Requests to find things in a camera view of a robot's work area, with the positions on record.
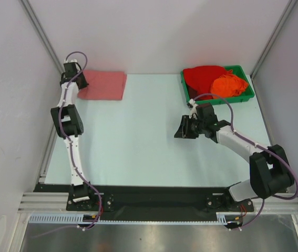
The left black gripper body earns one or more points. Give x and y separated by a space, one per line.
83 83

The dark maroon t shirt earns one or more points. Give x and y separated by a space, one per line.
192 93

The white cable duct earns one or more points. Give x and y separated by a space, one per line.
88 218

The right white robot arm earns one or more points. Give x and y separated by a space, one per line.
268 166

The green plastic bin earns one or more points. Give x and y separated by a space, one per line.
213 99

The pink t shirt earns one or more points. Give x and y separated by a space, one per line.
103 85

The aluminium frame rail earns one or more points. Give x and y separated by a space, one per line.
42 202

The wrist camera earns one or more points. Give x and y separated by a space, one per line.
69 61
193 109

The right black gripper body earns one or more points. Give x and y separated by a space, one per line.
186 127

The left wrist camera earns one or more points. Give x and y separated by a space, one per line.
69 61

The orange t shirt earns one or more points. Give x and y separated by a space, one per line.
228 85

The red t shirt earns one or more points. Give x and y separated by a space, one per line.
200 78

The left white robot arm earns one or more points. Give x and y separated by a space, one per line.
69 126

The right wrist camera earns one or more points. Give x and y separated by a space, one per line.
193 109

